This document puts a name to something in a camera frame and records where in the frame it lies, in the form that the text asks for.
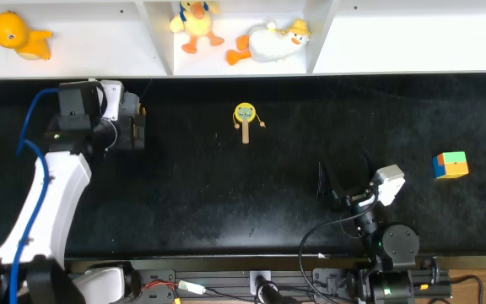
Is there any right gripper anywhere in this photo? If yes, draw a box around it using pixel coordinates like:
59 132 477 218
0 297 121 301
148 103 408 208
316 147 379 212

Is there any many-coloured puzzle cube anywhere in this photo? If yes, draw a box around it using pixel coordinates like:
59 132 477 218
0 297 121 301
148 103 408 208
432 151 471 181

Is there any grey and yellow toy truck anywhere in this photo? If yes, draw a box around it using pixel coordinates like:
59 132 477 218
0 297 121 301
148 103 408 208
118 91 147 150

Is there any yellow rattle drum toy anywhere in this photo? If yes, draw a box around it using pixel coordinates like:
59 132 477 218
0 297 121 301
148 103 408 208
232 102 267 145

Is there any white shelf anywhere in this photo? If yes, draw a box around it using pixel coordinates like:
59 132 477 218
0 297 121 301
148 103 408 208
0 0 486 81

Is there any white plush duck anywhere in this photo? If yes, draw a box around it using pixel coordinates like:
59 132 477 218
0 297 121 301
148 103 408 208
225 19 312 67

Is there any yellow plush duck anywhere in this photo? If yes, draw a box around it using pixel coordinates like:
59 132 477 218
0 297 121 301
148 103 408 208
170 1 226 55

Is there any yellow rubber duck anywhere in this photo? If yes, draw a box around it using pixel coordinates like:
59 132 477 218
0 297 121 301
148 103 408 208
0 10 54 62

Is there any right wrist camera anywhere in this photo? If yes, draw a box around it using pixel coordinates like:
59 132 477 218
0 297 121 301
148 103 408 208
370 164 407 208

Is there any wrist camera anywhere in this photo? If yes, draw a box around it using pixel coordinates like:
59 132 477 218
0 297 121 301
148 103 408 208
370 164 407 208
98 79 125 122

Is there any black cable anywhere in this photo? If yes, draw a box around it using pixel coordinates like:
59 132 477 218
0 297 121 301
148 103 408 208
298 192 381 304

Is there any mounting rail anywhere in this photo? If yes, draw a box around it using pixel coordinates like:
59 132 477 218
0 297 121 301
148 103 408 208
65 254 485 304

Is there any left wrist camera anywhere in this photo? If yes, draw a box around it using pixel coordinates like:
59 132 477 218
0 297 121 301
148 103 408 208
98 79 125 122

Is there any blue cable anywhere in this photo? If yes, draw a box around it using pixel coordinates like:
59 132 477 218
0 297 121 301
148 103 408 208
8 87 61 304

